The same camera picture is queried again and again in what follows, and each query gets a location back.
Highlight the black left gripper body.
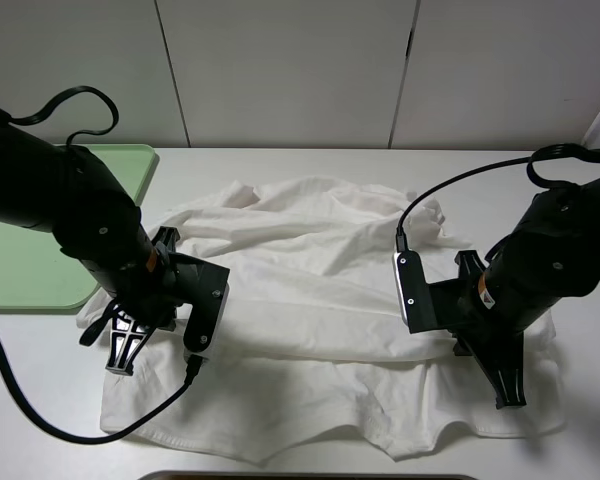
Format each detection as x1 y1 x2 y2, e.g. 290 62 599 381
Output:
99 226 182 330

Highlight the light green plastic tray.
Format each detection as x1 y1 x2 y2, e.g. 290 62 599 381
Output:
0 144 158 313

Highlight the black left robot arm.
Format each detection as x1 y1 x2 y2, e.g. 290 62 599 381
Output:
0 86 180 375

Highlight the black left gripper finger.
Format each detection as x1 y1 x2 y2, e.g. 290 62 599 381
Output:
79 300 122 346
106 312 155 375

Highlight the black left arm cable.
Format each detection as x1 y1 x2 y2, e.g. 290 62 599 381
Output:
0 85 205 445

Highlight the white short sleeve shirt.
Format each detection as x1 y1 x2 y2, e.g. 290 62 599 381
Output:
74 175 567 448

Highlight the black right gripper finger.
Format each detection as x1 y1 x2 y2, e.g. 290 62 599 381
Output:
467 333 526 409

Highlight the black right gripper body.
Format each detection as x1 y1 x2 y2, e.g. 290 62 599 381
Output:
450 250 524 358

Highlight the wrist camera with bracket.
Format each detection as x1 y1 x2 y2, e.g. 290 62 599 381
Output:
170 253 230 361
393 250 467 334

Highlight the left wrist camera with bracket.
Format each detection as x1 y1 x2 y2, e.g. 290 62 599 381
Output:
170 253 230 361

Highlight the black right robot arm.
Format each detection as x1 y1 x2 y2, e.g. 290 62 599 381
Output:
458 178 600 409

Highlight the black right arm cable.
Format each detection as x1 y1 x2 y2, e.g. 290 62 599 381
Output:
394 143 600 254

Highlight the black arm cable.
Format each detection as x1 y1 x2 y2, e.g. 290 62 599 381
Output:
394 143 600 254
0 85 205 445

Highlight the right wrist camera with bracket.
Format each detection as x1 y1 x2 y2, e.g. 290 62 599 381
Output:
393 250 467 334

